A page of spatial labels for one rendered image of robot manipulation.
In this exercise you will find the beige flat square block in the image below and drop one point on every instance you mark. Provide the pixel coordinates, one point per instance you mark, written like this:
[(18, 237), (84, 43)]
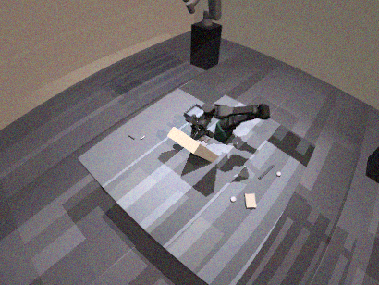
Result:
[(250, 201)]

